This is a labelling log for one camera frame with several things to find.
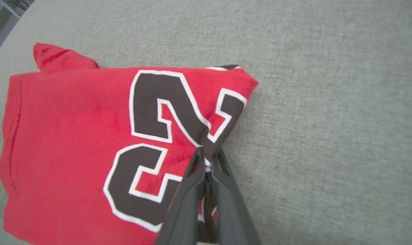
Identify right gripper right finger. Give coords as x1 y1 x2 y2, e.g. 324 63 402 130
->
211 148 261 245

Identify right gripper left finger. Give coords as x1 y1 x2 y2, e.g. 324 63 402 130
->
155 147 206 245

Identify red jersey shirt white sleeves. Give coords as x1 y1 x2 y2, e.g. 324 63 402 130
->
0 43 259 245

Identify grey fabric sofa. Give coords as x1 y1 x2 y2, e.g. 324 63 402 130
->
0 0 412 245

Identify white shelf board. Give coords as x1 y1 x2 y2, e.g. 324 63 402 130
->
0 0 35 17

